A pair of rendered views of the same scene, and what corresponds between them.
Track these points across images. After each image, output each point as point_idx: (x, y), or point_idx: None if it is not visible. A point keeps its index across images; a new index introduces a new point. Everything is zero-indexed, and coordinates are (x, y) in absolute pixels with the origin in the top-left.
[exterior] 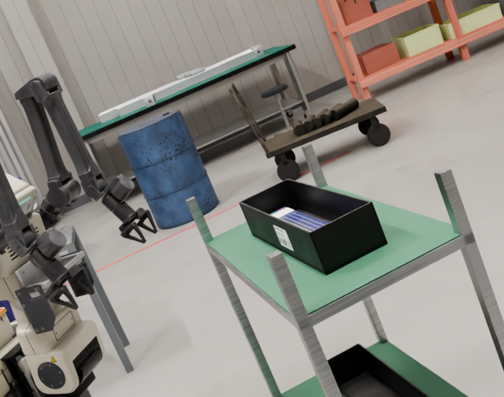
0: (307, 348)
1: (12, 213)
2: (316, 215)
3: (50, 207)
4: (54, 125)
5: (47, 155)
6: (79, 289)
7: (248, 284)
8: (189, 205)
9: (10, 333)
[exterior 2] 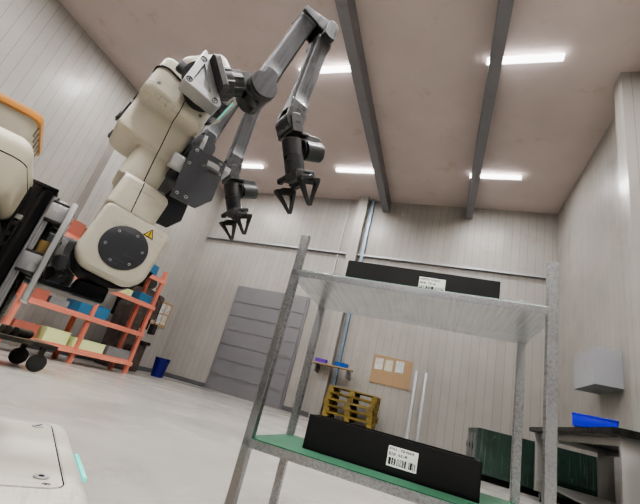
0: (557, 329)
1: (308, 104)
2: None
3: None
4: (246, 115)
5: (222, 120)
6: None
7: (425, 293)
8: (308, 237)
9: None
